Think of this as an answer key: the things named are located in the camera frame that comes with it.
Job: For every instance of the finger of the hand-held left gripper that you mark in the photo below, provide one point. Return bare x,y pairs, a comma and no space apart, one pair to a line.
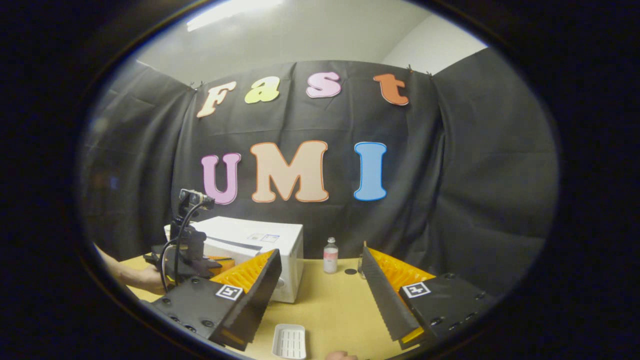
222,262

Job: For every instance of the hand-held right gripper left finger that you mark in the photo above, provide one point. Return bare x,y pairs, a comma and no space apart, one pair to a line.
260,300

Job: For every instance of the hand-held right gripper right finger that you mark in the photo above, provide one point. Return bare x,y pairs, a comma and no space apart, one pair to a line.
385,300

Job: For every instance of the white microwave oven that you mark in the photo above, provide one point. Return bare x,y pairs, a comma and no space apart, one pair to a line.
285,250

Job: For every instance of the glass beaker with stick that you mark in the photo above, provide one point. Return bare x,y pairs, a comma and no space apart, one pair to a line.
360,267

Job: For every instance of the small white plastic tray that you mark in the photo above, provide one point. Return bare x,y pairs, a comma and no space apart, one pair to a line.
289,341

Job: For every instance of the small clear bottle pink label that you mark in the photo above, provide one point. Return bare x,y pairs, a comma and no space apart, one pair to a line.
330,257

